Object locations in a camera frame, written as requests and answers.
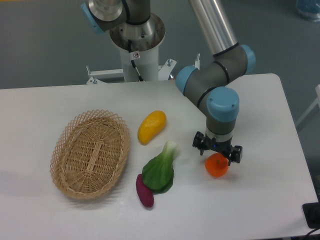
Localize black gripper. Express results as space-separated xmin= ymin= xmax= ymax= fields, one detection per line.
xmin=192 ymin=131 xmax=243 ymax=166

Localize orange fruit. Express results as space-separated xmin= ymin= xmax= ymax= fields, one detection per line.
xmin=204 ymin=153 xmax=229 ymax=178

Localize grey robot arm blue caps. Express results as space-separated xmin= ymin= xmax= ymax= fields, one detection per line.
xmin=81 ymin=0 xmax=256 ymax=163

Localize green bok choy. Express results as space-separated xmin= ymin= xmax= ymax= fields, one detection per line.
xmin=142 ymin=140 xmax=179 ymax=194

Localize yellow mango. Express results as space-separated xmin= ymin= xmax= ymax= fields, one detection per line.
xmin=137 ymin=110 xmax=167 ymax=145

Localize purple sweet potato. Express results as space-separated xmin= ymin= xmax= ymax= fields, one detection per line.
xmin=135 ymin=174 xmax=154 ymax=208

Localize black device at table edge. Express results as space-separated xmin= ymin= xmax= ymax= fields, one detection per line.
xmin=302 ymin=202 xmax=320 ymax=229

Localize woven wicker basket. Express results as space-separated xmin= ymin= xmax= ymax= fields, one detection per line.
xmin=50 ymin=109 xmax=130 ymax=200

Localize blue object top right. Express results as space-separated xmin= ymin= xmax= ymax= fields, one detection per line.
xmin=295 ymin=0 xmax=320 ymax=22

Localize white frame at right edge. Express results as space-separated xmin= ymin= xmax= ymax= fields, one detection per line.
xmin=295 ymin=84 xmax=320 ymax=131

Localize black cable on pedestal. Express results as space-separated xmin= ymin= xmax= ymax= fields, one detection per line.
xmin=127 ymin=39 xmax=146 ymax=82

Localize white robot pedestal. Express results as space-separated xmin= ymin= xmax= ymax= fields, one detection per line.
xmin=86 ymin=13 xmax=177 ymax=84

